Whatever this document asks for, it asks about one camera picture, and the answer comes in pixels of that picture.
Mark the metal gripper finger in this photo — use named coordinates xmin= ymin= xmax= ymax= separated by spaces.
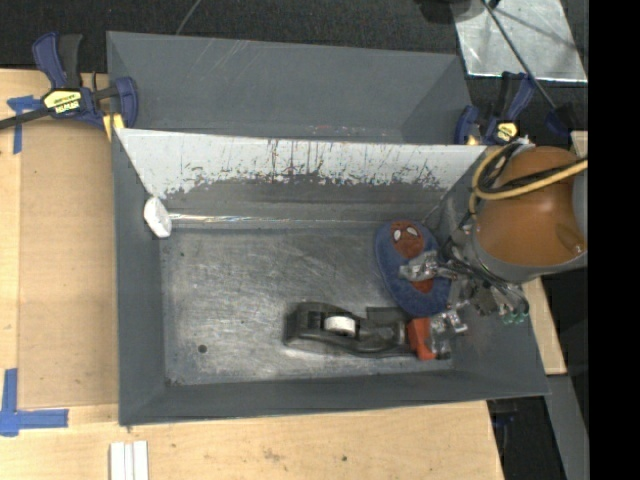
xmin=429 ymin=309 xmax=470 ymax=360
xmin=398 ymin=250 xmax=443 ymax=282

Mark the red-orange block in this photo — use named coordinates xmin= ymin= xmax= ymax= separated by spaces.
xmin=406 ymin=316 xmax=438 ymax=363

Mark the blue plush toy, red face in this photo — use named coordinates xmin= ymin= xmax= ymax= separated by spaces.
xmin=374 ymin=220 xmax=454 ymax=319

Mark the black tape dispenser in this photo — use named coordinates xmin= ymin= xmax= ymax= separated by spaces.
xmin=282 ymin=301 xmax=417 ymax=360

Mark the grey metal bin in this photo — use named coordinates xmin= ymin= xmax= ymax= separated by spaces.
xmin=105 ymin=30 xmax=552 ymax=427

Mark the white rounded lump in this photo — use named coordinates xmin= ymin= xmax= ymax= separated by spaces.
xmin=143 ymin=196 xmax=173 ymax=240

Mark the pale wood board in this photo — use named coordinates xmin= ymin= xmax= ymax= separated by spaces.
xmin=16 ymin=116 xmax=121 ymax=410

